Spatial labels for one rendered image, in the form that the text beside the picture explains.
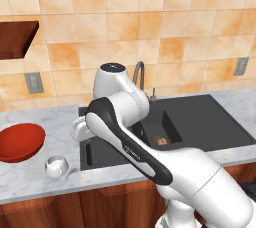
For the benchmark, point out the wooden cupboard door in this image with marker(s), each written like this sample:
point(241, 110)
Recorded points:
point(123, 205)
point(36, 213)
point(241, 171)

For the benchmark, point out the white mug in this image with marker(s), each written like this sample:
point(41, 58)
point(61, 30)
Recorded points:
point(56, 167)

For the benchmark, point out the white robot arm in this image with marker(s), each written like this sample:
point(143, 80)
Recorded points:
point(196, 178)

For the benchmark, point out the grey wall socket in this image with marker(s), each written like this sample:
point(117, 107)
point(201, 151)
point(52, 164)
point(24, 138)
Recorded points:
point(33, 83)
point(241, 66)

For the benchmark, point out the dark wooden shelf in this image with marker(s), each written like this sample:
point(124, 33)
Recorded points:
point(13, 40)

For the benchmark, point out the red bowl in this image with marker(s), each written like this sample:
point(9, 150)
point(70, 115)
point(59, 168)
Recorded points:
point(18, 141)

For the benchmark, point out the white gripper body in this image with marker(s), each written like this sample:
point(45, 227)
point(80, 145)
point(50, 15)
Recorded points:
point(80, 131)

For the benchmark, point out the grey tap lever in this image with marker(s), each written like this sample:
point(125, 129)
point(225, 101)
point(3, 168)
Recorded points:
point(153, 94)

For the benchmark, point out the grey curved tap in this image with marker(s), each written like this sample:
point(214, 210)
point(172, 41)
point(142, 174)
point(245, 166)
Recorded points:
point(137, 72)

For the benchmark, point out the black sink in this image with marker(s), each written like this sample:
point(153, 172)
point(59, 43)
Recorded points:
point(206, 122)

